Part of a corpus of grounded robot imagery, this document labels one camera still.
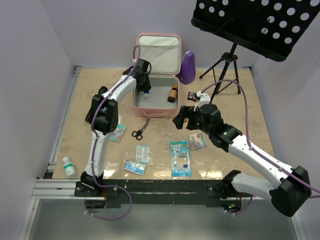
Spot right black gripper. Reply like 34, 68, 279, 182
172, 105, 213, 136

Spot brown medicine bottle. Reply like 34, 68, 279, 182
167, 85, 178, 103

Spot large blue packet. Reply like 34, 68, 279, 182
170, 141, 192, 177

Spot pink medicine kit case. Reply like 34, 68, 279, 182
132, 33, 182, 118

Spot white green bottle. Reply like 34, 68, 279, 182
62, 157, 77, 178

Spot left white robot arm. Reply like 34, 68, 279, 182
80, 59, 152, 196

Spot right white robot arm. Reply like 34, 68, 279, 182
172, 104, 311, 217

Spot owl pattern block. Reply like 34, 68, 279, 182
187, 91, 198, 102

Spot bandage packet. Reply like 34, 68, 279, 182
187, 132, 207, 150

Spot purple metronome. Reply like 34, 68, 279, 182
176, 50, 196, 85

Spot teal blister pack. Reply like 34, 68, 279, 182
136, 144, 151, 164

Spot teal topped zip bag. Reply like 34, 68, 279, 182
109, 124, 126, 143

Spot blue white sachet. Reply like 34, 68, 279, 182
124, 160, 147, 176

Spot black music stand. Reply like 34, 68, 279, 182
191, 0, 320, 95

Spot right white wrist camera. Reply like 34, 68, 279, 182
195, 91, 211, 109

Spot black handled scissors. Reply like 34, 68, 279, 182
131, 118, 150, 141

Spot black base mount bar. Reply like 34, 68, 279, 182
74, 179, 250, 208

